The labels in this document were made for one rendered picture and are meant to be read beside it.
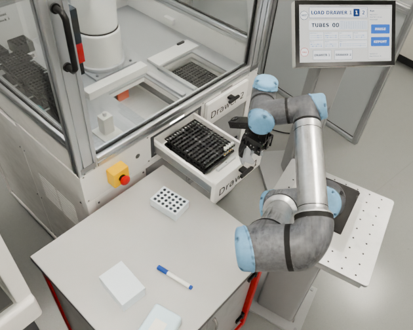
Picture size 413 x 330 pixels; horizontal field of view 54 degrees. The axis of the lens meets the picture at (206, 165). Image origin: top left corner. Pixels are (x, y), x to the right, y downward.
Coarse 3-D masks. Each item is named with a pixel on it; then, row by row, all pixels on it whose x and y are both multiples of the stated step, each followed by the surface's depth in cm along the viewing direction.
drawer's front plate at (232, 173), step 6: (252, 156) 154; (258, 156) 159; (240, 162) 150; (246, 162) 153; (258, 162) 163; (234, 168) 147; (222, 174) 145; (228, 174) 145; (234, 174) 150; (240, 174) 154; (216, 180) 143; (222, 180) 144; (228, 180) 148; (234, 180) 153; (240, 180) 158; (216, 186) 143; (222, 186) 147; (228, 186) 152; (216, 192) 146; (210, 198) 149; (216, 198) 149
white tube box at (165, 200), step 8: (160, 192) 155; (168, 192) 156; (152, 200) 151; (160, 200) 152; (168, 200) 152; (176, 200) 152; (184, 200) 152; (160, 208) 151; (168, 208) 149; (176, 208) 150; (184, 208) 151; (168, 216) 151; (176, 216) 148
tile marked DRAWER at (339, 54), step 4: (336, 52) 194; (340, 52) 195; (344, 52) 195; (348, 52) 195; (352, 52) 196; (336, 56) 195; (340, 56) 195; (344, 56) 195; (348, 56) 196; (352, 56) 196
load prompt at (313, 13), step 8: (312, 8) 190; (320, 8) 191; (328, 8) 191; (336, 8) 192; (344, 8) 193; (352, 8) 193; (360, 8) 194; (312, 16) 191; (320, 16) 191; (328, 16) 192; (336, 16) 192; (344, 16) 193; (352, 16) 194; (360, 16) 194
